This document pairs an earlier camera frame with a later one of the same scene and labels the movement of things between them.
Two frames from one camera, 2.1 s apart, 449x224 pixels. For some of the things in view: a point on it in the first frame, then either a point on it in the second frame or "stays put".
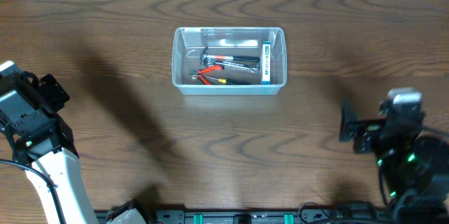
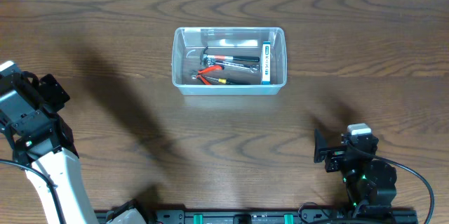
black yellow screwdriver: [222, 81] stays put
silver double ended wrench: [252, 68] stays put
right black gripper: [370, 130] -> [335, 157]
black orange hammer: [204, 57] stays put
